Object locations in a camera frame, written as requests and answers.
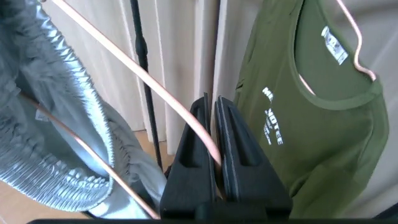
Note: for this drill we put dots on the green long-sleeved shirt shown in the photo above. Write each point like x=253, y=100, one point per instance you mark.
x=326, y=140

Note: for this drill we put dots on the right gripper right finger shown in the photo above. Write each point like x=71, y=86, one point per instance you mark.
x=248, y=180

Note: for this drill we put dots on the beige curtain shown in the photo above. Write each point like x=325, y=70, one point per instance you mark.
x=180, y=46

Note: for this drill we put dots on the black clothes rack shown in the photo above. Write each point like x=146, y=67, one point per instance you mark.
x=142, y=49

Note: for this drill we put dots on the pale grey shorts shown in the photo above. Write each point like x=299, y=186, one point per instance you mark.
x=46, y=155

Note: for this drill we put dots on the pink clothes hanger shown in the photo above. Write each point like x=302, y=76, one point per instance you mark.
x=149, y=81
x=359, y=37

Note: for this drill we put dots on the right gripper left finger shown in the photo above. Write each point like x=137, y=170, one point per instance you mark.
x=189, y=180

